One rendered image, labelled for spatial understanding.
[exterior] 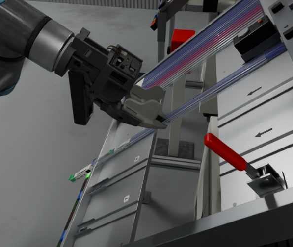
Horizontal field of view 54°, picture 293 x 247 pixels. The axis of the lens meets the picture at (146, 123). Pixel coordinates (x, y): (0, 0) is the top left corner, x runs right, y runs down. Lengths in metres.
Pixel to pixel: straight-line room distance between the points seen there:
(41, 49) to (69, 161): 1.41
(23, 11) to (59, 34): 0.06
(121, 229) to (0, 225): 1.19
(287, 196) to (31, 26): 0.41
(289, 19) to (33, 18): 0.39
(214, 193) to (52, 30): 0.62
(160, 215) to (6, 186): 0.88
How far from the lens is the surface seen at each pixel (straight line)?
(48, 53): 0.47
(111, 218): 0.60
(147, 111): 0.48
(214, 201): 0.86
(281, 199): 0.35
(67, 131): 2.04
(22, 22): 0.48
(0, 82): 0.54
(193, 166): 1.34
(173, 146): 1.73
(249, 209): 0.36
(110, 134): 0.87
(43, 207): 1.66
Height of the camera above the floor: 1.31
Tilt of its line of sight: 40 degrees down
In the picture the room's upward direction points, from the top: straight up
